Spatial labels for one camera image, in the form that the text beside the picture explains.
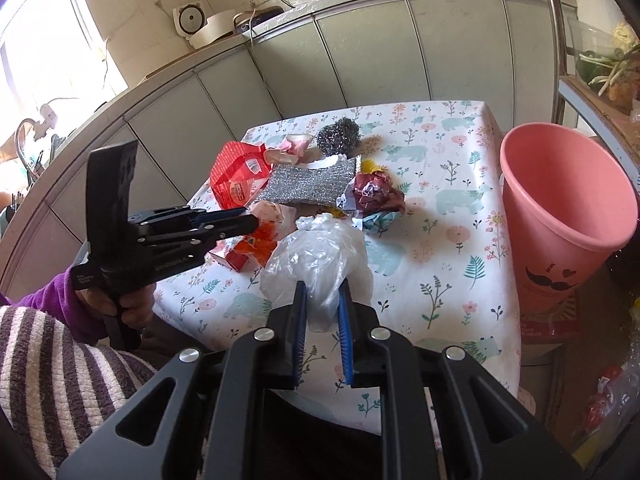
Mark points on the person's left forearm purple sleeve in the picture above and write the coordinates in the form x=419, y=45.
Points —
x=55, y=300

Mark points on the clear plastic bag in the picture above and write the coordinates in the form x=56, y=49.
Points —
x=315, y=255

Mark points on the pink white crumpled wrapper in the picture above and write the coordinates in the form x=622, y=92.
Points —
x=292, y=147

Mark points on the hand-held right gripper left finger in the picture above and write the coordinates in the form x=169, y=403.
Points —
x=301, y=330

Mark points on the metal pole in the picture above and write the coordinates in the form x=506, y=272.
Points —
x=555, y=35

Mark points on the person's left hand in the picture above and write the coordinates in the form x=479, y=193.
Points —
x=137, y=305

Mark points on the silver scrub pad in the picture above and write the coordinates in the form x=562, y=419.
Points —
x=305, y=182

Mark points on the light blue crumpled paper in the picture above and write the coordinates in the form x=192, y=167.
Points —
x=382, y=221

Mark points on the dark round appliance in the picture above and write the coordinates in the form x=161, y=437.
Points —
x=257, y=17

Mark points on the grey shelf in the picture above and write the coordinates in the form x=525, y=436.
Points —
x=595, y=115

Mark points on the grey kitchen cabinet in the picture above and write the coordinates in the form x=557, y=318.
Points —
x=375, y=50

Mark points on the window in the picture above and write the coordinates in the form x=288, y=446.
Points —
x=45, y=45

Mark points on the striped knit clothing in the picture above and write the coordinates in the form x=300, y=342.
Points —
x=60, y=390

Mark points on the maroon crumpled wrapper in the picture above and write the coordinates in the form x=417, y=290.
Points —
x=370, y=192

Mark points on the white tissue paper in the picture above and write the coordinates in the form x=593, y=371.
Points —
x=322, y=161

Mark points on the white rice cooker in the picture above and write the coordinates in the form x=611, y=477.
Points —
x=192, y=20

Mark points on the steel wool ball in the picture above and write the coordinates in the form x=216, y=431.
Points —
x=338, y=135

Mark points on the red plastic bag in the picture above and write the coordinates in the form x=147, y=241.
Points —
x=607, y=400

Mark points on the orange wrapper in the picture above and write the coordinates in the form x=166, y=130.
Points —
x=262, y=240

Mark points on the green onions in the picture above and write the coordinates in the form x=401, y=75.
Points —
x=602, y=67

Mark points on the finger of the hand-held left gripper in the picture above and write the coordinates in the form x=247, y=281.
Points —
x=220, y=216
x=240, y=227

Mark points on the red snack packet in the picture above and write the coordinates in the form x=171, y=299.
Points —
x=230, y=170

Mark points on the pink plastic bucket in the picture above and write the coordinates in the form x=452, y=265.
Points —
x=550, y=240

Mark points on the metal faucet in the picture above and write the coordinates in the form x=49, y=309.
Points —
x=25, y=135

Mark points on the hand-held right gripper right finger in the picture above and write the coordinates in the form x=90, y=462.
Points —
x=345, y=330

